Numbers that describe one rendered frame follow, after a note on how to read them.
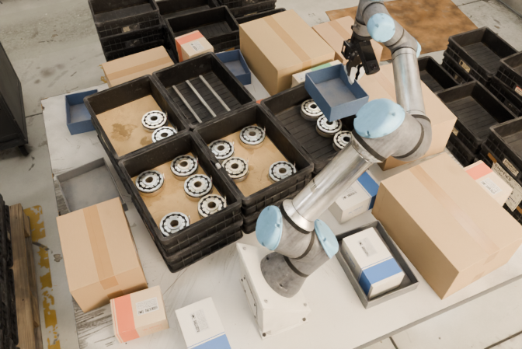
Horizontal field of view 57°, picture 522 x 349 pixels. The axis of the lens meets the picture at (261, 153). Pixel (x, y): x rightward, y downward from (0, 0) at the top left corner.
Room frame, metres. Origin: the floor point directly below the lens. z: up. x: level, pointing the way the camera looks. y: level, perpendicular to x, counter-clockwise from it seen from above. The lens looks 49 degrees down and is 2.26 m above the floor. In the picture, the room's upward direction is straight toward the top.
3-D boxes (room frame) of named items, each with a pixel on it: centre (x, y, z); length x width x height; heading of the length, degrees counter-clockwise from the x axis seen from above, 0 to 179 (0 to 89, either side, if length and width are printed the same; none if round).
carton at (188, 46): (1.86, 0.31, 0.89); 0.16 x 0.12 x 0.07; 31
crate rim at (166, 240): (1.04, 0.29, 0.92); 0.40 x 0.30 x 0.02; 31
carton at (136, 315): (0.65, 0.40, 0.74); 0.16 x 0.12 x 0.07; 108
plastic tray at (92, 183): (1.15, 0.67, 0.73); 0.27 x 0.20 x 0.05; 30
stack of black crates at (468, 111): (1.86, -1.16, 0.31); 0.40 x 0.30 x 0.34; 22
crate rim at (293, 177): (1.20, 0.03, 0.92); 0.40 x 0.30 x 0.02; 31
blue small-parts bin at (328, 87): (1.31, -0.27, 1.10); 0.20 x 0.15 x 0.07; 22
